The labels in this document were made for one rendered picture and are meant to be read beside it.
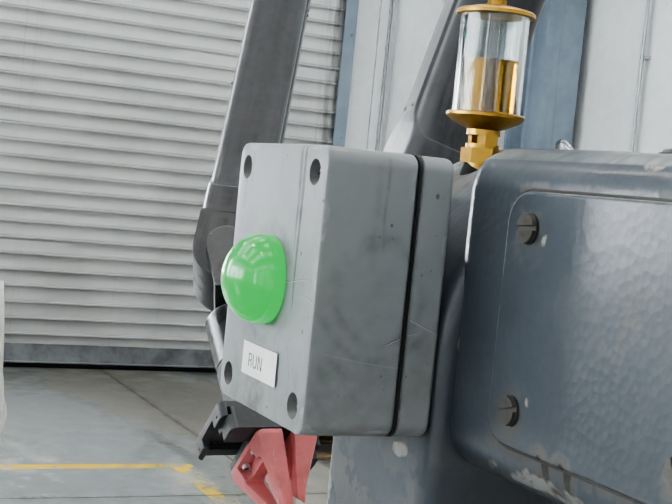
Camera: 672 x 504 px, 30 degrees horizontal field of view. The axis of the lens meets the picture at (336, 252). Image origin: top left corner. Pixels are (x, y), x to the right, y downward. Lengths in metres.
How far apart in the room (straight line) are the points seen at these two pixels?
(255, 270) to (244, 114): 0.75
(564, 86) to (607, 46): 0.40
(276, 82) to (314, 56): 7.42
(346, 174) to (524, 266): 0.06
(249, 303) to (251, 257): 0.01
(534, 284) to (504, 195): 0.04
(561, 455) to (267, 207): 0.13
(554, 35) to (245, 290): 8.69
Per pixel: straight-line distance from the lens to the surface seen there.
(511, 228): 0.38
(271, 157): 0.42
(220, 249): 1.05
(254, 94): 1.16
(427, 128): 0.74
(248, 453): 0.98
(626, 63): 8.92
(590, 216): 0.35
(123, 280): 8.19
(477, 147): 0.46
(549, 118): 9.03
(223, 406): 0.96
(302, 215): 0.39
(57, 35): 8.05
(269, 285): 0.40
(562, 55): 9.10
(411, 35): 8.99
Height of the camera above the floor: 1.32
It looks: 3 degrees down
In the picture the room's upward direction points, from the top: 6 degrees clockwise
